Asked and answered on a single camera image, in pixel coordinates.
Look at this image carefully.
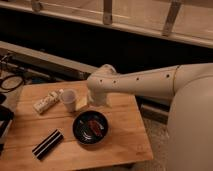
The black round bowl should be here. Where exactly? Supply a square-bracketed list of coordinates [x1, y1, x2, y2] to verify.
[73, 110, 108, 145]

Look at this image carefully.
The red pepper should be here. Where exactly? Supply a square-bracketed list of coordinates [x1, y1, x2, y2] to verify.
[88, 120, 102, 136]

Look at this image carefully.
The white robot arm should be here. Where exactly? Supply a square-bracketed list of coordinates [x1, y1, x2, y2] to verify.
[87, 63, 213, 171]

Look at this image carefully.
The black coiled cable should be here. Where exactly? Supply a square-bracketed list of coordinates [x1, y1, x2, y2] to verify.
[0, 73, 25, 93]

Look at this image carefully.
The black white striped block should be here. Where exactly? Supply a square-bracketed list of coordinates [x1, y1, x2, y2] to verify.
[32, 130, 63, 160]

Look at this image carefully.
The white ceramic cup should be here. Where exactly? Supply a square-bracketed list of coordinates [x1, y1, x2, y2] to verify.
[60, 89, 77, 112]

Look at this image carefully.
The wooden cutting board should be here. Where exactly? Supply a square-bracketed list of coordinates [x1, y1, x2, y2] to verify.
[0, 81, 153, 171]

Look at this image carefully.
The black device at left edge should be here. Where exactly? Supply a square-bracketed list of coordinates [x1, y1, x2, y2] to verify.
[0, 93, 14, 138]

